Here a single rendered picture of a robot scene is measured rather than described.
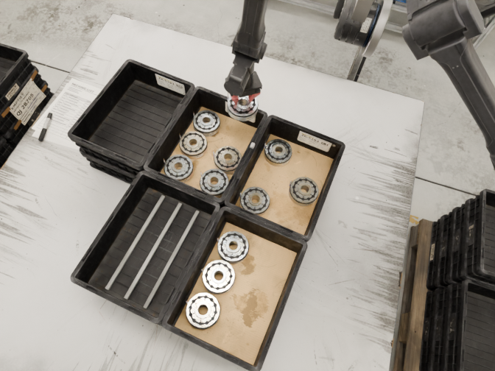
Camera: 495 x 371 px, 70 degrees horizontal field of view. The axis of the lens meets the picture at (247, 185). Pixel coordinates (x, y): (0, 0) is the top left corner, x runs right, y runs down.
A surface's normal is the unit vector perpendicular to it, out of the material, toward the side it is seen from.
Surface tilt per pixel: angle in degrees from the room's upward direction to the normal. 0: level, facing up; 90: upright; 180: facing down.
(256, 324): 0
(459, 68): 87
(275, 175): 0
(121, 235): 0
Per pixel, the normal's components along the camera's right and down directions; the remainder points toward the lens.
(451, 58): -0.37, 0.81
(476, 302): 0.05, -0.43
